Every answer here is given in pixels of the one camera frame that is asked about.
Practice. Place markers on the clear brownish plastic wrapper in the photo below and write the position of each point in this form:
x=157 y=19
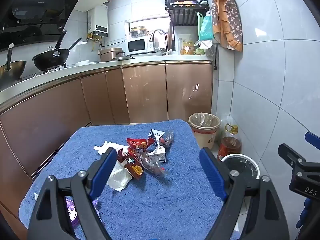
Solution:
x=152 y=166

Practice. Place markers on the beige bin with clear liner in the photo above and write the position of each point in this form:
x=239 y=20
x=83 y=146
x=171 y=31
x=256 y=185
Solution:
x=203 y=135

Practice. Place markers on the black dish rack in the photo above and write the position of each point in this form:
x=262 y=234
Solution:
x=186 y=12

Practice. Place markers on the black range hood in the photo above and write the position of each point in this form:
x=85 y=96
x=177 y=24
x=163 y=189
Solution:
x=32 y=12

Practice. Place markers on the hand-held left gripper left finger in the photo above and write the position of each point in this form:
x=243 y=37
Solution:
x=100 y=177

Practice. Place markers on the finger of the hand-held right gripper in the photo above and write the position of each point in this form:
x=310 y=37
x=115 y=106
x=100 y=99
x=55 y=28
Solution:
x=290 y=153
x=312 y=140

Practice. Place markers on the purple plastic lid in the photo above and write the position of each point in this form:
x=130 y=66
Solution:
x=71 y=210

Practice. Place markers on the cooking oil bottle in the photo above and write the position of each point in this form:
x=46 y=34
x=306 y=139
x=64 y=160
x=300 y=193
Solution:
x=228 y=146

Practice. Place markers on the brass wok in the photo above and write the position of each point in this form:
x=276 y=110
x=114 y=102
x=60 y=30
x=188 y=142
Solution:
x=12 y=71

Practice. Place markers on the white blue milk carton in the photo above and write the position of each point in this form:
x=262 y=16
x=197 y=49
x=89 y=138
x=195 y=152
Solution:
x=158 y=155

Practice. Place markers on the white bin with black liner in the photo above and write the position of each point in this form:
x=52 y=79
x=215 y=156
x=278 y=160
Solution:
x=240 y=166

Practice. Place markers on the dark red snack wrapper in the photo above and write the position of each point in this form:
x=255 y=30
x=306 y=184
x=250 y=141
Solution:
x=132 y=166

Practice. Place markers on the gas stove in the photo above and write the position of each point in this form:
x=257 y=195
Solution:
x=50 y=70

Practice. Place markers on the white plastic bag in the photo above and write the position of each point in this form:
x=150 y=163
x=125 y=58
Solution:
x=203 y=44

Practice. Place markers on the blue towel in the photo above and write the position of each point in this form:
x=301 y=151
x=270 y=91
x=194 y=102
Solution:
x=155 y=205

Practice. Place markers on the glass pot with gold rim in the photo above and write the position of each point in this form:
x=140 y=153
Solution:
x=139 y=32

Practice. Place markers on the clear wrapper with dark residue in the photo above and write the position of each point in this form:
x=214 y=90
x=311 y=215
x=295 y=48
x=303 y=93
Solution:
x=167 y=140

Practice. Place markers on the black wok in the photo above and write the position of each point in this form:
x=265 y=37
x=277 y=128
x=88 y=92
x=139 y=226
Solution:
x=50 y=59

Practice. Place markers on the green plastic bag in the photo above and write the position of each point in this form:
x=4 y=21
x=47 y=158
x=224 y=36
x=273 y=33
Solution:
x=206 y=27

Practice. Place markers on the yellow plastic jar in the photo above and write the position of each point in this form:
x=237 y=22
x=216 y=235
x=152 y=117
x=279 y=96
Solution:
x=187 y=48

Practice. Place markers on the black kitchen faucet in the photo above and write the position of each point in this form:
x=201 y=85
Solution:
x=160 y=31

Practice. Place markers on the yellow gas pipes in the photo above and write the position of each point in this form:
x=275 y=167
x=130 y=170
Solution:
x=93 y=40

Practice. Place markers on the green vegetable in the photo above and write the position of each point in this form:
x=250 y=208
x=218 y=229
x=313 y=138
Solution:
x=200 y=51

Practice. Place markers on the brown rice cooker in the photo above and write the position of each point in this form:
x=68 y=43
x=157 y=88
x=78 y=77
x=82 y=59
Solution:
x=107 y=54

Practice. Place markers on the clear purple wrapper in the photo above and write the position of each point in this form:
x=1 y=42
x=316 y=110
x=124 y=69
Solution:
x=96 y=203

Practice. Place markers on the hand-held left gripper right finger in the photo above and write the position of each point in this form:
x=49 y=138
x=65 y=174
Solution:
x=213 y=177

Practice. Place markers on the glass pot lid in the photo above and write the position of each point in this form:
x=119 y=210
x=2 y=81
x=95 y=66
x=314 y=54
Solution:
x=123 y=57

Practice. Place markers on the brown kitchen base cabinet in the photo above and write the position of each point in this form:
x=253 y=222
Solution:
x=145 y=92

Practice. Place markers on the white water heater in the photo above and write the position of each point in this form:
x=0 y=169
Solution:
x=98 y=20

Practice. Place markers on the white plate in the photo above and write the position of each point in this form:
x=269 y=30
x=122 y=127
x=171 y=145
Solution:
x=82 y=63

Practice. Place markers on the orange brown floral apron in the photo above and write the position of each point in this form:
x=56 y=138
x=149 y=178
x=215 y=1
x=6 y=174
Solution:
x=227 y=17

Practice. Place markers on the white microwave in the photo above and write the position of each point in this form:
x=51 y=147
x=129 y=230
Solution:
x=136 y=45

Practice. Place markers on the person's right hand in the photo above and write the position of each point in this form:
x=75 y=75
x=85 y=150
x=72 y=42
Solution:
x=303 y=217

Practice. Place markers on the bright red snack wrapper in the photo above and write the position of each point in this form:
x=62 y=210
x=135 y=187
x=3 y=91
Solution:
x=138 y=143

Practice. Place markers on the white tissue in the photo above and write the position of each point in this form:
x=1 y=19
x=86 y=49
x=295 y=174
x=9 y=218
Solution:
x=105 y=148
x=120 y=180

